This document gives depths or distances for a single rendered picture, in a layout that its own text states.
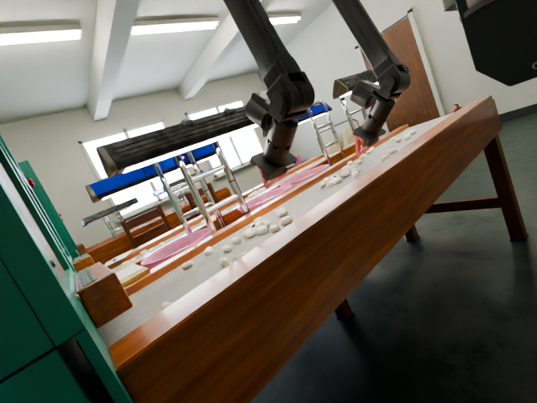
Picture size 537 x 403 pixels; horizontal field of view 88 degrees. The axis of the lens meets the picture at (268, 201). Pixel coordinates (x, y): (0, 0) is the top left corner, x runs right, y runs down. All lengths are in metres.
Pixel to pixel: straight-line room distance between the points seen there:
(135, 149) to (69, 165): 5.13
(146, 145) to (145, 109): 5.61
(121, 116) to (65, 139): 1.03
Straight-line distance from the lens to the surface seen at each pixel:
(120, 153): 0.76
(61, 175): 5.85
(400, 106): 5.81
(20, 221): 0.39
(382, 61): 0.91
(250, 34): 0.64
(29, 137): 6.01
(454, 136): 1.29
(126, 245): 3.46
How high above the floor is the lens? 0.93
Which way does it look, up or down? 9 degrees down
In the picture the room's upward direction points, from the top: 24 degrees counter-clockwise
